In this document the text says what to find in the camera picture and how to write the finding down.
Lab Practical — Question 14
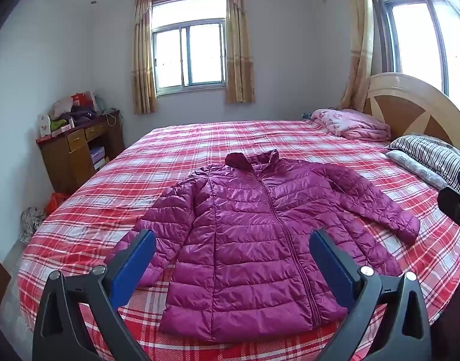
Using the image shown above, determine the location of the purple clothes pile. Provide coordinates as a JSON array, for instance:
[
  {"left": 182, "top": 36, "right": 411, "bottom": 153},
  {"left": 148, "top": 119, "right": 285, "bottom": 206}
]
[{"left": 61, "top": 105, "right": 97, "bottom": 126}]

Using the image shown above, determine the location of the beige patterned curtain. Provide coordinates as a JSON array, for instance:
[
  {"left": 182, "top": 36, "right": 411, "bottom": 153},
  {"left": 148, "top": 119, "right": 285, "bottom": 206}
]
[
  {"left": 225, "top": 0, "right": 256, "bottom": 104},
  {"left": 131, "top": 0, "right": 158, "bottom": 115},
  {"left": 340, "top": 0, "right": 375, "bottom": 113}
]

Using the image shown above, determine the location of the orange plastic bag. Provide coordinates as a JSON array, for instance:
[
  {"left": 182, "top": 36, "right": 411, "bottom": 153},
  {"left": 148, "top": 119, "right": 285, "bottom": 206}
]
[{"left": 45, "top": 193, "right": 70, "bottom": 216}]

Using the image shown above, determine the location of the striped pillow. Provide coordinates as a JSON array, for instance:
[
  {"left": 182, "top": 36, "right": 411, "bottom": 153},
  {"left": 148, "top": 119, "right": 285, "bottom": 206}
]
[{"left": 388, "top": 134, "right": 460, "bottom": 195}]

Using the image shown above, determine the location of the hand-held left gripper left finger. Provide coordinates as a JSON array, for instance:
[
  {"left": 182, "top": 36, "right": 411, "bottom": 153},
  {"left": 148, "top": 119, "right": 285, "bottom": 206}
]
[{"left": 32, "top": 229, "right": 157, "bottom": 361}]

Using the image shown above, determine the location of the grey cloth bundle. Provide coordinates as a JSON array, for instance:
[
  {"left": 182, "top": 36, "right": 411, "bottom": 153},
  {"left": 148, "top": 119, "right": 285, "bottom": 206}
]
[{"left": 20, "top": 207, "right": 46, "bottom": 243}]

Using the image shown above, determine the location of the pink folded quilt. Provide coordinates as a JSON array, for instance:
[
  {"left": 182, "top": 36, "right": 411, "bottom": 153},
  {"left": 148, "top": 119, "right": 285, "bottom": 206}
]
[{"left": 310, "top": 108, "right": 392, "bottom": 141}]

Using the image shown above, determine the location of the red and white bag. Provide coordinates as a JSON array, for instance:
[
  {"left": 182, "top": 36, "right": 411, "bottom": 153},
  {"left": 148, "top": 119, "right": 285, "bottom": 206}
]
[{"left": 70, "top": 91, "right": 97, "bottom": 108}]

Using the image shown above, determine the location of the bed with red plaid sheet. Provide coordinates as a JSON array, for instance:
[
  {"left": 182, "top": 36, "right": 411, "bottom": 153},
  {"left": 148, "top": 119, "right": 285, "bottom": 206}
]
[{"left": 0, "top": 118, "right": 460, "bottom": 361}]

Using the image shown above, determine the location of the large window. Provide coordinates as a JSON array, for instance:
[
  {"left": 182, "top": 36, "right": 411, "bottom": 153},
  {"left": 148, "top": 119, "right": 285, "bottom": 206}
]
[{"left": 369, "top": 0, "right": 460, "bottom": 115}]

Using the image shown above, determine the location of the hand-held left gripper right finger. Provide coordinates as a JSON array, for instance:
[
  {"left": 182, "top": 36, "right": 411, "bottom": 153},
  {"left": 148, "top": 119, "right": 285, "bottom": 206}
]
[{"left": 309, "top": 229, "right": 432, "bottom": 361}]

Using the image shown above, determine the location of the small sliding window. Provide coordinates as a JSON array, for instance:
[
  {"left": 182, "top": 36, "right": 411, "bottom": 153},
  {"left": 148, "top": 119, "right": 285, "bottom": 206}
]
[{"left": 151, "top": 0, "right": 227, "bottom": 96}]

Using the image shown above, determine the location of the white plastic bag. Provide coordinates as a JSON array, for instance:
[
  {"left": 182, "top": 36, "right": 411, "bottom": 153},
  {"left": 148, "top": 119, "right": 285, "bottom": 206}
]
[{"left": 51, "top": 98, "right": 75, "bottom": 119}]

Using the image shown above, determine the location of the wooden desk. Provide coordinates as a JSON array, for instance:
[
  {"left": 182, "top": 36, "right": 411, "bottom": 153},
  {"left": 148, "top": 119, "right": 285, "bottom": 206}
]
[{"left": 35, "top": 111, "right": 126, "bottom": 195}]

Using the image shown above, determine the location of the wooden headboard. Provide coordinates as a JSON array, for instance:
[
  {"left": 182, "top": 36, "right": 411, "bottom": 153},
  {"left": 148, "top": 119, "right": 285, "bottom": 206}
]
[{"left": 363, "top": 72, "right": 460, "bottom": 151}]

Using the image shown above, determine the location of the white floral pillow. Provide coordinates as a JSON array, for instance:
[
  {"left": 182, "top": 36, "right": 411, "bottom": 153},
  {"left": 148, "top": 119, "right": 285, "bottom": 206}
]
[{"left": 385, "top": 150, "right": 450, "bottom": 192}]

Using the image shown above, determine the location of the magenta puffer jacket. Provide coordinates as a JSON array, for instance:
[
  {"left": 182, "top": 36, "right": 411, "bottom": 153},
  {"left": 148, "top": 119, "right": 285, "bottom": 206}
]
[{"left": 113, "top": 149, "right": 421, "bottom": 343}]

